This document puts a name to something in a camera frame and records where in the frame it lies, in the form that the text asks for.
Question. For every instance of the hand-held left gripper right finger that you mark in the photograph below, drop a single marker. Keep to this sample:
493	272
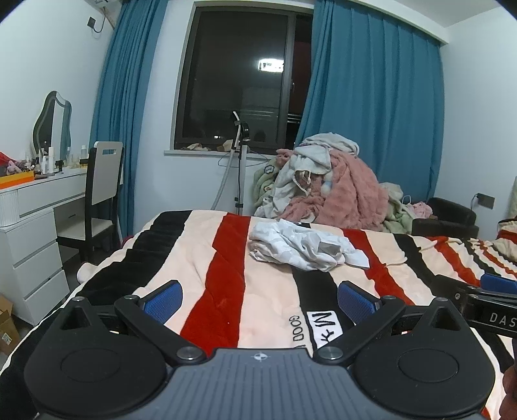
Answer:
355	303

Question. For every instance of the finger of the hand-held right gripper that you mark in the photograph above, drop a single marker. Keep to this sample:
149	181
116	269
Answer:
499	283
452	292

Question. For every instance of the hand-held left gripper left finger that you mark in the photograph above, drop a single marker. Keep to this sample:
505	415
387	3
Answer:
163	301

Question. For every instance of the white t-shirt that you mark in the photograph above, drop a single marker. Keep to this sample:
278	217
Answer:
299	246

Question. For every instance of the person's right hand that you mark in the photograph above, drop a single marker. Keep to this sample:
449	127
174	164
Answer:
511	387

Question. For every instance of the striped pillow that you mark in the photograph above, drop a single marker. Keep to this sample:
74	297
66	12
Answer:
508	244

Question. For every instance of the black armchair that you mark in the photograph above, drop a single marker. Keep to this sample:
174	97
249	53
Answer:
448	216

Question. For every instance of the small pink garment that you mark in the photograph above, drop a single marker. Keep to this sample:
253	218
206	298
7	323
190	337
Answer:
422	209

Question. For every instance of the striped fleece blanket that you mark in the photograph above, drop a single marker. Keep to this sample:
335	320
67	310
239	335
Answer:
262	290

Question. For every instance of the pale green garment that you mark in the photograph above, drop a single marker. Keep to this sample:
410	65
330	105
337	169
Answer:
398	214

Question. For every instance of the pink fluffy blanket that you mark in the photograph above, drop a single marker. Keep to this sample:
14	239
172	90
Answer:
355	194

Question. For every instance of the white and black chair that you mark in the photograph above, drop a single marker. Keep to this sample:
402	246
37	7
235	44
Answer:
103	173

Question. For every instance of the white vanity desk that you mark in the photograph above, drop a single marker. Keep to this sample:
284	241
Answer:
36	226

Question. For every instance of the green printed garment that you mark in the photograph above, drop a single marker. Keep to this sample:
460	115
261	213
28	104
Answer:
263	181

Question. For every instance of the grey white garment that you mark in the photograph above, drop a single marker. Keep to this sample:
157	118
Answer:
319	153

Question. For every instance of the small beige object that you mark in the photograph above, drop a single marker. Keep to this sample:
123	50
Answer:
196	146

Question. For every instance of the cardboard box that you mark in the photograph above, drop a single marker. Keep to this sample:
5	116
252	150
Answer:
7	323

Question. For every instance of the silver garment steamer stand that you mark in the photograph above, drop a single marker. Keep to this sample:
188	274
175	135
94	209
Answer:
243	161

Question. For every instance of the group of cosmetic bottles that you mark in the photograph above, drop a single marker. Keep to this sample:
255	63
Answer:
50	159

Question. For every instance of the narrow blue curtain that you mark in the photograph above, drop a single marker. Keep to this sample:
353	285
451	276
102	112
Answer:
121	121

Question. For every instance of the orange box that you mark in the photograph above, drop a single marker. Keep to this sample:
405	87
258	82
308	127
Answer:
16	179

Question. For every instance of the wide blue curtain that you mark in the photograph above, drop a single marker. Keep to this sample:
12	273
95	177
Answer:
371	101

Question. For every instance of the wavy vanity mirror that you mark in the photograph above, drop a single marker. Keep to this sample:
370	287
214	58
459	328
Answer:
51	121

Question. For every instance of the red toy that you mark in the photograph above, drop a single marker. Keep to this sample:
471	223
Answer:
5	159

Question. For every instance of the dark window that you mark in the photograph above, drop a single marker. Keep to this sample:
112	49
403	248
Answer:
234	72

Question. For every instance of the white air conditioner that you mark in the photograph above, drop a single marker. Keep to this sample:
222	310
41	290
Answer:
103	2

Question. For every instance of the black wall socket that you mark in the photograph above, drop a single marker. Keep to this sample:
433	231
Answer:
484	200

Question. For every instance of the small dark wall socket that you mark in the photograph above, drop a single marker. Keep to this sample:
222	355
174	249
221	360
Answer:
93	22

